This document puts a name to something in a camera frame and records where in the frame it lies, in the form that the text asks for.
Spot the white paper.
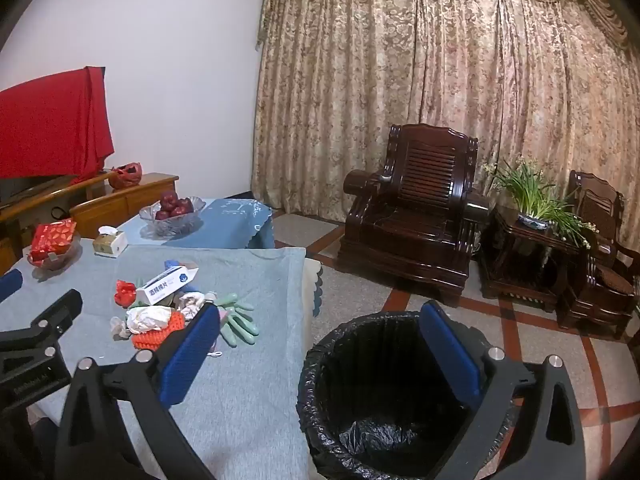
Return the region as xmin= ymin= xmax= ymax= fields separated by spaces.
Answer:
xmin=125 ymin=305 xmax=173 ymax=333

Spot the red patterned box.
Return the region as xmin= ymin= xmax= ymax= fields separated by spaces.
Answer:
xmin=30 ymin=219 xmax=77 ymax=261

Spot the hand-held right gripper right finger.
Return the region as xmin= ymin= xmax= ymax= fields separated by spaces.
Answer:
xmin=419 ymin=300 xmax=587 ymax=480

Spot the black-lined trash bin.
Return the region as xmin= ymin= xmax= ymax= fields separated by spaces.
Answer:
xmin=297 ymin=311 xmax=526 ymax=480

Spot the dark wooden side table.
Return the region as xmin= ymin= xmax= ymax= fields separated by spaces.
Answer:
xmin=479 ymin=205 xmax=583 ymax=313

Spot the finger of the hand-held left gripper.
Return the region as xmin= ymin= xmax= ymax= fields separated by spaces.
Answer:
xmin=0 ymin=269 xmax=24 ymax=303
xmin=0 ymin=288 xmax=84 ymax=361

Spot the grey crumpled tissue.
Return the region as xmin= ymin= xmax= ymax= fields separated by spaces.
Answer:
xmin=172 ymin=292 xmax=206 ymax=321

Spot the blue embroidered tablecloth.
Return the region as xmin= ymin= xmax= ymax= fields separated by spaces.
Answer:
xmin=119 ymin=197 xmax=276 ymax=250

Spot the blue white paper cup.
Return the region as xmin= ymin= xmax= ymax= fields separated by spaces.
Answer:
xmin=136 ymin=266 xmax=200 ymax=307

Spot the glass fruit bowl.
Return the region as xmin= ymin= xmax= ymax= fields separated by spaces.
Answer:
xmin=139 ymin=197 xmax=207 ymax=238

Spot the wooden cabinet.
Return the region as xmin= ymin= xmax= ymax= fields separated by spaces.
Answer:
xmin=0 ymin=172 xmax=180 ymax=261

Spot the red ornament bag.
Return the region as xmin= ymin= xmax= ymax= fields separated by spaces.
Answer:
xmin=109 ymin=162 xmax=144 ymax=191

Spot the small dark wooden armchair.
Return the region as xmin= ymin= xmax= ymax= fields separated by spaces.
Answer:
xmin=556 ymin=170 xmax=640 ymax=341

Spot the pile of red apples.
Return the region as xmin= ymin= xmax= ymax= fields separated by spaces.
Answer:
xmin=155 ymin=190 xmax=195 ymax=221

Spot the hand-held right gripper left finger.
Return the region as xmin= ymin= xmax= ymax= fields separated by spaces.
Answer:
xmin=54 ymin=304 xmax=222 ymax=480

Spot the glass dish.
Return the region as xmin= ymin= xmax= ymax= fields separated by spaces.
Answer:
xmin=26 ymin=240 xmax=83 ymax=273

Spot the red crumpled plastic bag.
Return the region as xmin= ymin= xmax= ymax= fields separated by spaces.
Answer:
xmin=115 ymin=280 xmax=138 ymax=308

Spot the tissue box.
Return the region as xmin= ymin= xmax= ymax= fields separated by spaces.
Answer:
xmin=92 ymin=226 xmax=126 ymax=258

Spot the large dark wooden armchair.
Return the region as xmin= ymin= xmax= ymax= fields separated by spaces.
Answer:
xmin=336 ymin=123 xmax=493 ymax=308

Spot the grey-blue table cloth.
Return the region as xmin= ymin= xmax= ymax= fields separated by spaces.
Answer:
xmin=0 ymin=237 xmax=323 ymax=480

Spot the potted green plant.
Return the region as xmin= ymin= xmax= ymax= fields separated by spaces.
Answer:
xmin=487 ymin=157 xmax=598 ymax=251

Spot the floral beige curtain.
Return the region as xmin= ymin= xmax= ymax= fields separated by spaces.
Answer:
xmin=250 ymin=0 xmax=640 ymax=281

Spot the green glove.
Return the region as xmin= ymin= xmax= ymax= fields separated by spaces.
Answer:
xmin=215 ymin=292 xmax=256 ymax=315
xmin=219 ymin=310 xmax=261 ymax=346

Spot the red cloth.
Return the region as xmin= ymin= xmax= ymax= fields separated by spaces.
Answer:
xmin=0 ymin=66 xmax=115 ymax=179

